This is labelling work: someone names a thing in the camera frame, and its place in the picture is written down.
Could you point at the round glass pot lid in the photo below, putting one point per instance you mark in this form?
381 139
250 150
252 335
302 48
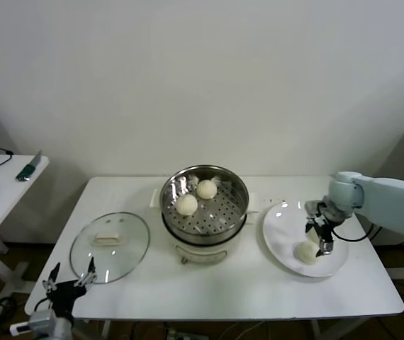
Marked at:
117 255

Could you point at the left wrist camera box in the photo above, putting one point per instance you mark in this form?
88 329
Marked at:
19 329

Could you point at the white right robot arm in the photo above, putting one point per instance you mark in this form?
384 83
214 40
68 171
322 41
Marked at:
386 202

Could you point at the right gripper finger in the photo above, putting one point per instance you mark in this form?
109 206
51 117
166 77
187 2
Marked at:
326 248
309 227

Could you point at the stainless steel steamer basket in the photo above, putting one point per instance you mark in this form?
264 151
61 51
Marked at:
169 193

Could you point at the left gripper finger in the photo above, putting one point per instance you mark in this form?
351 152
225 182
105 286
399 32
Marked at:
87 278
50 282

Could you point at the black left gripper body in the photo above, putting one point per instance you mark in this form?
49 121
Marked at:
64 295

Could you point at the white side table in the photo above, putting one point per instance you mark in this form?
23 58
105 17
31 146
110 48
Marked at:
7 191

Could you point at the round white plate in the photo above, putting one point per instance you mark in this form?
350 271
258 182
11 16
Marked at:
280 248

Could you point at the white electric cooking pot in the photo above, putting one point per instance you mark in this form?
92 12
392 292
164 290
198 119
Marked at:
202 253

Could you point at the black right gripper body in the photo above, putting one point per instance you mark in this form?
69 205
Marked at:
323 228

